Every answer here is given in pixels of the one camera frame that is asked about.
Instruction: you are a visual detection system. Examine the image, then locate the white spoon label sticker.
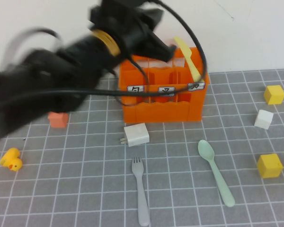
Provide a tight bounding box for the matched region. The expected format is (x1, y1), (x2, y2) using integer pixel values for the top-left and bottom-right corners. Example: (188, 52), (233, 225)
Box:
(127, 85), (145, 95)

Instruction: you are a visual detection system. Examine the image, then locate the grey plastic fork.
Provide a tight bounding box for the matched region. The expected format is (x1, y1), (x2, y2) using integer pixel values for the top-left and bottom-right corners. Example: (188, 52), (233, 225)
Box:
(132, 156), (151, 227)

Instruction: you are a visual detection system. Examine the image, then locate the salmon orange cube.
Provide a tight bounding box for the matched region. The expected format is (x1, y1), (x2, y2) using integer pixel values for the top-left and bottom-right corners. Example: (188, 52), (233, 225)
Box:
(48, 111), (70, 129)

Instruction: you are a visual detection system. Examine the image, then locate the white power adapter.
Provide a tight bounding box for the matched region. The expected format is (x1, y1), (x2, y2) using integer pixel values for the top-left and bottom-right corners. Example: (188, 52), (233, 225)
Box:
(119, 122), (151, 148)

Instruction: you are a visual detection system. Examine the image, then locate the white cube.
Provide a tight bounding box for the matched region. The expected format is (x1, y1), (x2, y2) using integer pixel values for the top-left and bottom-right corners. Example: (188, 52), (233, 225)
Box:
(254, 109), (274, 130)

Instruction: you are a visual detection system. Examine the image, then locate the mint green plastic spoon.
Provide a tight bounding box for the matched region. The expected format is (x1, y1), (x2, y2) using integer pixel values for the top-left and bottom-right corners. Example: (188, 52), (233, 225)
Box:
(197, 140), (236, 208)

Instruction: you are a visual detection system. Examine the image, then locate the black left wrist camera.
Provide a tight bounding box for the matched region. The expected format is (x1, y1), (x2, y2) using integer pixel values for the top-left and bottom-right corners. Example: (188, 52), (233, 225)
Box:
(89, 0), (165, 31)

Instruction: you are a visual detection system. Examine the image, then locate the yellow plastic knife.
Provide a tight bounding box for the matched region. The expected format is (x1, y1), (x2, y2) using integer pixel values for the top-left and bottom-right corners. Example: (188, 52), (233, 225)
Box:
(174, 36), (202, 82)

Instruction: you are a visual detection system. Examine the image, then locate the yellow cube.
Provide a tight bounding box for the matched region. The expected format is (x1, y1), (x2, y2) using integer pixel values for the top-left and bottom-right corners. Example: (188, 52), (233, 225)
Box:
(256, 153), (284, 179)
(263, 85), (284, 105)

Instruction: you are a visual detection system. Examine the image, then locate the yellow rubber duck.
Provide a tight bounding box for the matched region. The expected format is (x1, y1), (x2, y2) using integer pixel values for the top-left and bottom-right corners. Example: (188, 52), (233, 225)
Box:
(0, 148), (23, 172)

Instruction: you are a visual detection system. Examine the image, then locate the thin black cable loop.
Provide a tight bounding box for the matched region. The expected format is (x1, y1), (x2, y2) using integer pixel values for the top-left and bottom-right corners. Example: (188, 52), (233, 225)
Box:
(26, 27), (62, 52)

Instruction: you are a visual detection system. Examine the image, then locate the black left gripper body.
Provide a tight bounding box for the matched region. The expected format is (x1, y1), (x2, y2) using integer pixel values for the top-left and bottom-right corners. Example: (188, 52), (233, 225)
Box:
(115, 20), (162, 57)

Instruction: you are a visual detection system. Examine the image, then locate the white knife label sticker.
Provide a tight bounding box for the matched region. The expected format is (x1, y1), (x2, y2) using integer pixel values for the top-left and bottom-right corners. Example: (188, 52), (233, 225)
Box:
(187, 81), (205, 92)

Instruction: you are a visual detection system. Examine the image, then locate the grey white-checked tablecloth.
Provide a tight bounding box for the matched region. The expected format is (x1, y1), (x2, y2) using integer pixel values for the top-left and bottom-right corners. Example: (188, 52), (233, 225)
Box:
(0, 68), (284, 227)

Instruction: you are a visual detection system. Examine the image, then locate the thick black cable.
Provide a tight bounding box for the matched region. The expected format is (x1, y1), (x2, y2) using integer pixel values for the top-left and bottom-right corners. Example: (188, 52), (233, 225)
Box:
(0, 0), (208, 108)

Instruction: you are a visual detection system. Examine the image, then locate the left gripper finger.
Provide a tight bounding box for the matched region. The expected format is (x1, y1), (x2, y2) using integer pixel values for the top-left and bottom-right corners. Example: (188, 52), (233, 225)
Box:
(153, 35), (178, 54)
(146, 48), (173, 63)

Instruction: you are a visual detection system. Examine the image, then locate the orange plastic cutlery holder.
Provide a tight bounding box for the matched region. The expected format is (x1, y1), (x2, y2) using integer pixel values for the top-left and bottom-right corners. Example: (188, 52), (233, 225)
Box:
(118, 47), (211, 124)

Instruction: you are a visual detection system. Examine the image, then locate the white fork label sticker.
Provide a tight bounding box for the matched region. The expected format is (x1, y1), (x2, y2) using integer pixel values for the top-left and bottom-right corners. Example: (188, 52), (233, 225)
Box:
(158, 86), (176, 97)

